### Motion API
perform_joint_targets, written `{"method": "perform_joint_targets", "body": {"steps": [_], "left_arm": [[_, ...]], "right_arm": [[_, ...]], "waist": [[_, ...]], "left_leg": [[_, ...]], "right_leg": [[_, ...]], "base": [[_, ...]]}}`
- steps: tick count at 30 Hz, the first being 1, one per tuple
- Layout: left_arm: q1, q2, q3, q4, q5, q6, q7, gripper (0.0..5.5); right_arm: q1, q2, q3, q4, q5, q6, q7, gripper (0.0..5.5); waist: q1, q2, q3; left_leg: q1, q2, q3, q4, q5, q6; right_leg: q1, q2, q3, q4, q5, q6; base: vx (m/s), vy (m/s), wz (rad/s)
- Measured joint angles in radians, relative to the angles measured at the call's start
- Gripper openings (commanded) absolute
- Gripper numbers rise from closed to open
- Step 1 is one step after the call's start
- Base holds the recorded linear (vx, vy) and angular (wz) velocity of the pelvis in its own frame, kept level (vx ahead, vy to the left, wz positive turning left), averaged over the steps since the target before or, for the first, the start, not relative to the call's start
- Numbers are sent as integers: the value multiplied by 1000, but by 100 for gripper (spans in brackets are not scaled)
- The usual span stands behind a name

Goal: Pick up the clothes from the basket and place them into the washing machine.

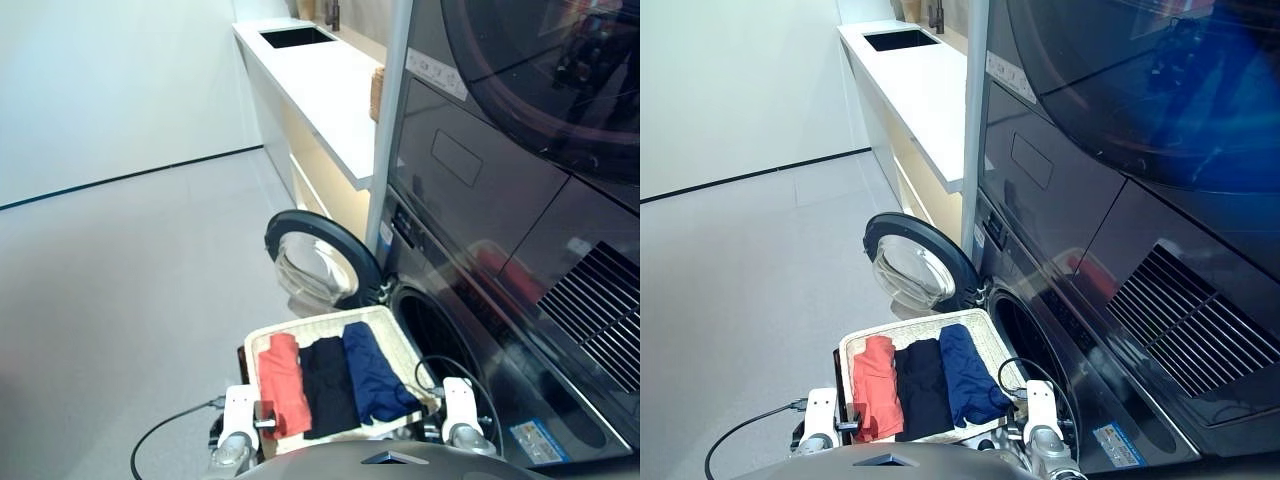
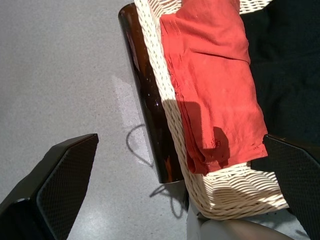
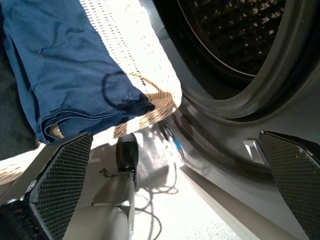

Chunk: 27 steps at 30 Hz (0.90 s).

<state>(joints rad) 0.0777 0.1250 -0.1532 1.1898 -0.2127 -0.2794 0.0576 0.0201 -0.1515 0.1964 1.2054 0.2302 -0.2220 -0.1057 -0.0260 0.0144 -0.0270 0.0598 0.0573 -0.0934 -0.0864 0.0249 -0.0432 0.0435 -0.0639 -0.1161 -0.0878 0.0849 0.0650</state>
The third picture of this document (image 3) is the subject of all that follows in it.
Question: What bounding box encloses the thin dark floor cable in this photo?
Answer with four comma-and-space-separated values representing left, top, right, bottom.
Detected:
134, 161, 180, 240

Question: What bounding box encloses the blue cloth garment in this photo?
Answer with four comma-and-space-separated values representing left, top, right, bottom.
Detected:
0, 0, 156, 145

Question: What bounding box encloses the pale woven laundry basket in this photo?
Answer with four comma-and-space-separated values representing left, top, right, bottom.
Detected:
0, 0, 183, 187

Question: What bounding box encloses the black cloth garment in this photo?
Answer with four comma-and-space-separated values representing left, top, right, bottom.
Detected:
0, 37, 42, 161

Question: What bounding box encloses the perforated steel washing drum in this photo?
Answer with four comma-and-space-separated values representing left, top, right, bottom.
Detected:
176, 0, 287, 76

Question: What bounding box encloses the blue pen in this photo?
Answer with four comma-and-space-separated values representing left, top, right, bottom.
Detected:
163, 124, 186, 160

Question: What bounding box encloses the white door latch socket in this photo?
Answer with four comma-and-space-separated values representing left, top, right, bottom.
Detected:
242, 138, 267, 165

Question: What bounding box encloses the grey washing machine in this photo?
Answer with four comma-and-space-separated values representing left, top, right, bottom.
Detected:
138, 0, 320, 240

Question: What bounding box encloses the grey rubber door seal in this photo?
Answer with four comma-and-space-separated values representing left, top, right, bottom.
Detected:
174, 0, 320, 121

